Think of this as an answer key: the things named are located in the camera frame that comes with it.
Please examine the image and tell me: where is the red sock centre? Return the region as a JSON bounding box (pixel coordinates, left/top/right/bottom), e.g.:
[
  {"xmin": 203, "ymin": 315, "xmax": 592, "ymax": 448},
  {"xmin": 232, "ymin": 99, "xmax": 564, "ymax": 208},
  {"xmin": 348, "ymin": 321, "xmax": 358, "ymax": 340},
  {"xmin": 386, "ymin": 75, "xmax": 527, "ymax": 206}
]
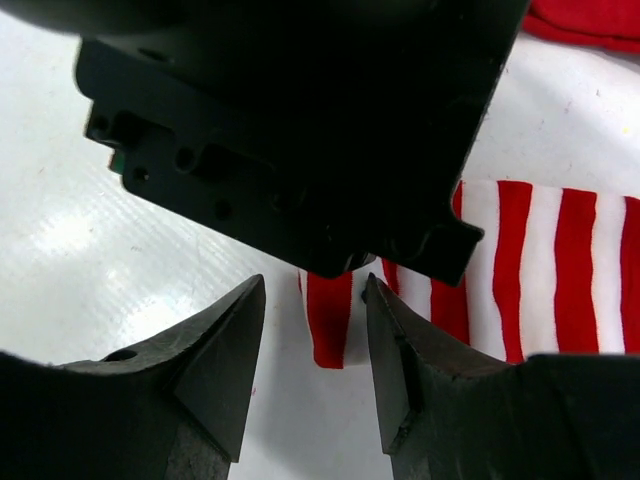
[{"xmin": 523, "ymin": 0, "xmax": 639, "ymax": 54}]

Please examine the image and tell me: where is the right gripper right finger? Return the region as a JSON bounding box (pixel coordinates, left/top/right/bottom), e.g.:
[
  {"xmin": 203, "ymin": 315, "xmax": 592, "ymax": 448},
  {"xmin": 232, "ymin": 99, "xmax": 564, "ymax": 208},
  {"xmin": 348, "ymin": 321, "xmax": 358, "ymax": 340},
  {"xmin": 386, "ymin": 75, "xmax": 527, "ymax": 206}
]
[{"xmin": 366, "ymin": 277, "xmax": 639, "ymax": 479}]

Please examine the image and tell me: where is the red white striped sock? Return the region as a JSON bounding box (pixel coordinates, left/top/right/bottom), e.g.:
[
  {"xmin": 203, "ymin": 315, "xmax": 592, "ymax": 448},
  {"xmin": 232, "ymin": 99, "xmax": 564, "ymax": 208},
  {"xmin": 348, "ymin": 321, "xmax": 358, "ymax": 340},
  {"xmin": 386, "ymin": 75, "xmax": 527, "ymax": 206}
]
[{"xmin": 299, "ymin": 180, "xmax": 639, "ymax": 369}]

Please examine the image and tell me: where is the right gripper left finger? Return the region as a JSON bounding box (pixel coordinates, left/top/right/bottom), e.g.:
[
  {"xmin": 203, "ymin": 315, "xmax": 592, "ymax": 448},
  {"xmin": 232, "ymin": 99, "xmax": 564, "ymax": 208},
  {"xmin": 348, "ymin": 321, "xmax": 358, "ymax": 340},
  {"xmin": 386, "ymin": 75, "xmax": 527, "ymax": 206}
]
[{"xmin": 1, "ymin": 275, "xmax": 265, "ymax": 479}]

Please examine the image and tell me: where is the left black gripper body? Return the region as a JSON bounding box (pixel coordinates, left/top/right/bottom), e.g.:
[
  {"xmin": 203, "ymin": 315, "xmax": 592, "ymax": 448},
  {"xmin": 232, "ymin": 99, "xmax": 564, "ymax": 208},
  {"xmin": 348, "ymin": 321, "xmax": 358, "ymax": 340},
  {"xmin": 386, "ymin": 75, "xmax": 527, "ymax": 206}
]
[{"xmin": 1, "ymin": 1, "xmax": 529, "ymax": 285}]

